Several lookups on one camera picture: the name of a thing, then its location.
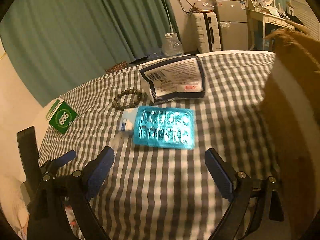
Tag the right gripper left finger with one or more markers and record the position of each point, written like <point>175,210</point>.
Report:
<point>47,217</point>

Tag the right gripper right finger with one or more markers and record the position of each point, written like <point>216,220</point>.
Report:
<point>239,188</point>

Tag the green white medicine box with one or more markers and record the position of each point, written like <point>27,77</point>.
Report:
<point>61,115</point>

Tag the brown cardboard box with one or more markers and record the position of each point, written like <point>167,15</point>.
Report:
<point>291,111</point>

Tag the green checkered tablecloth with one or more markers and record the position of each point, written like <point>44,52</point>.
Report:
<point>153,192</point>

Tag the white blue small box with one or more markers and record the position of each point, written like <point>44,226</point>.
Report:
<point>127,121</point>

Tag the blue foil pill blister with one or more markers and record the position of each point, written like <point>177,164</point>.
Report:
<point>165,127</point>

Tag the green curtain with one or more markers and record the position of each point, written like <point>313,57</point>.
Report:
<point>56,45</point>

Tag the white navy printed pouch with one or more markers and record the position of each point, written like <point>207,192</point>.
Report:
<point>174,78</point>

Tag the clear water bottle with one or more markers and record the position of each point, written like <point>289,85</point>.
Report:
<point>171,45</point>

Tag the white suitcase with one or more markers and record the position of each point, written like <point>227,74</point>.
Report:
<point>206,30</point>

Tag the white vanity desk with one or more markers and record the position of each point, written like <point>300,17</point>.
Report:
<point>265,18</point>

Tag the small grey refrigerator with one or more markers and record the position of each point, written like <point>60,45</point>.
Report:
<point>232,18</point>

